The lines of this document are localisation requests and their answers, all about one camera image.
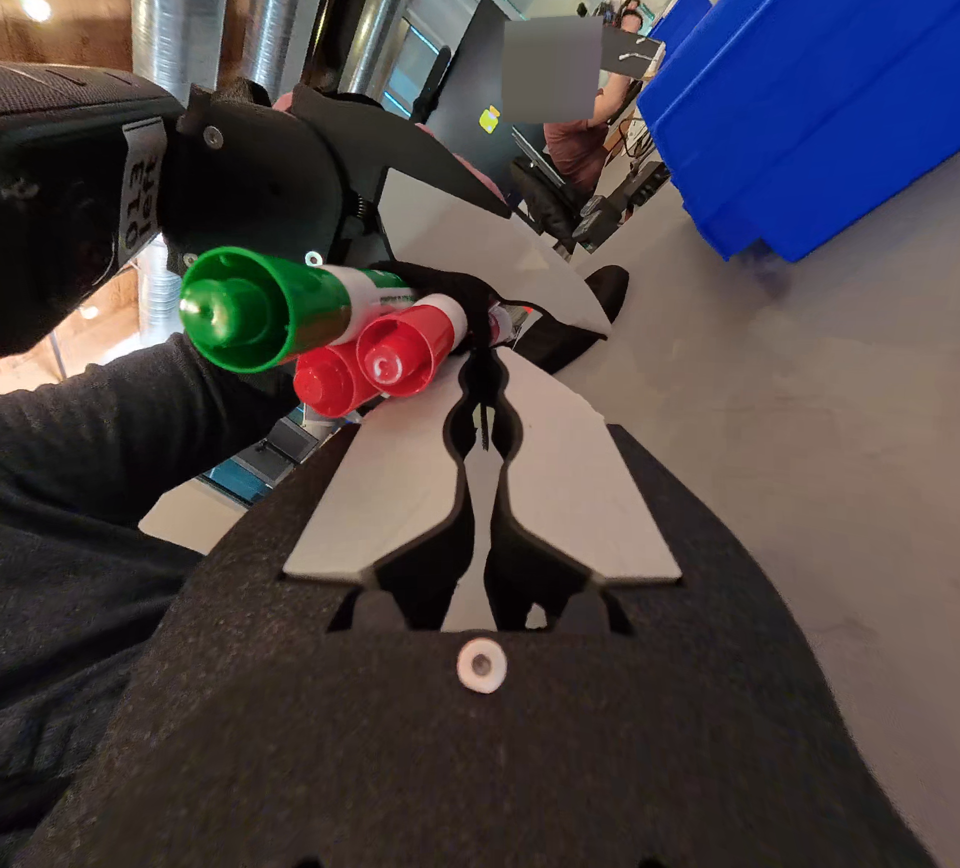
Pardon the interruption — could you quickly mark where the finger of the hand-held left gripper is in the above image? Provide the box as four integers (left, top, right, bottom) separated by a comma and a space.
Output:
517, 264, 631, 376
373, 167, 614, 338

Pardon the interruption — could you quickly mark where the green marker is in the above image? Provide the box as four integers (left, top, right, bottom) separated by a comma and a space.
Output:
178, 246, 417, 376

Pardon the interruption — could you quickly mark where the person's left forearm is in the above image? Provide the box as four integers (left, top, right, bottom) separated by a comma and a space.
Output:
0, 332, 301, 554

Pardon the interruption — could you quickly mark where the dark grey monitor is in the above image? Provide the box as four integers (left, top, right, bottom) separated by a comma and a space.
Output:
602, 28, 666, 80

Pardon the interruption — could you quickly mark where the person's dark grey sweater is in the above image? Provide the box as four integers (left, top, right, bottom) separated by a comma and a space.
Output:
0, 501, 219, 839

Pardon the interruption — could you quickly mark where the red marker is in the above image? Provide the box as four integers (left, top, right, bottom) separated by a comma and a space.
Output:
354, 293, 526, 400
292, 342, 384, 419

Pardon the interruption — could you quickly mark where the large blue plastic bin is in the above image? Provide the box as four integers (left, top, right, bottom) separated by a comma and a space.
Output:
637, 0, 960, 209
675, 21, 960, 263

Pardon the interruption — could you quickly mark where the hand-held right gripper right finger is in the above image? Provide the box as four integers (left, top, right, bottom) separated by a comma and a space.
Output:
486, 347, 684, 631

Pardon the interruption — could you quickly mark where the black box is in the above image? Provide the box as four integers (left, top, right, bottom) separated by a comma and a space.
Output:
581, 197, 624, 247

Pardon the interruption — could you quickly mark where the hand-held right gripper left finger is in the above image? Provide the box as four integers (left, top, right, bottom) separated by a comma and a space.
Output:
283, 351, 489, 631

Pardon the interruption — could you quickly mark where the small blue plastic bin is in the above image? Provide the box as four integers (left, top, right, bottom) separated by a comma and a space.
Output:
648, 0, 714, 44

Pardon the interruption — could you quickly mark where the black power strip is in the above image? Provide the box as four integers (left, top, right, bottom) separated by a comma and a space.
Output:
600, 161, 671, 224

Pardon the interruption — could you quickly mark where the person's left hand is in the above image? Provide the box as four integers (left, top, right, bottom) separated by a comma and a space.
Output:
0, 62, 185, 359

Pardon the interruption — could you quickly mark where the black monitor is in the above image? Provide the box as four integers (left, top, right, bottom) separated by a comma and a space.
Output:
423, 0, 601, 157

